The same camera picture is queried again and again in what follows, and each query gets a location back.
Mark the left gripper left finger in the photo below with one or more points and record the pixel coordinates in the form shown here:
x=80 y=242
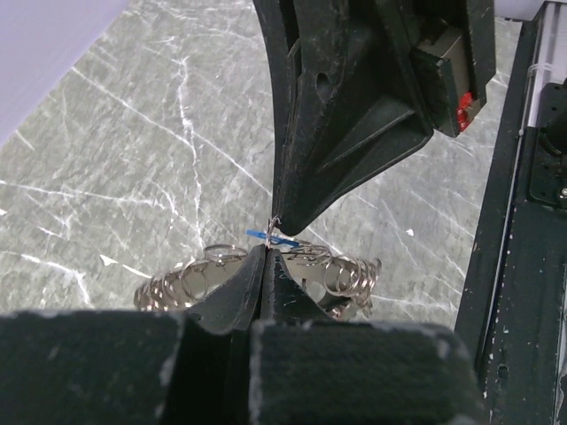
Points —
x=126 y=367

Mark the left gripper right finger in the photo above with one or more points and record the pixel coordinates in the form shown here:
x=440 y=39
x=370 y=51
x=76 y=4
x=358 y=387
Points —
x=311 y=371

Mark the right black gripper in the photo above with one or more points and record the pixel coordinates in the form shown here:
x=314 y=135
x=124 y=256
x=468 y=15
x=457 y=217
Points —
x=358 y=108

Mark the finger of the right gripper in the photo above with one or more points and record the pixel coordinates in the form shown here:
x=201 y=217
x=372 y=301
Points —
x=279 y=27

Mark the metal disc keyring organizer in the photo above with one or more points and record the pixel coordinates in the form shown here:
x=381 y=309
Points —
x=341 y=285

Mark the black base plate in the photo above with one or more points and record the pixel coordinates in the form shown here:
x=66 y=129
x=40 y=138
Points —
x=512 y=315

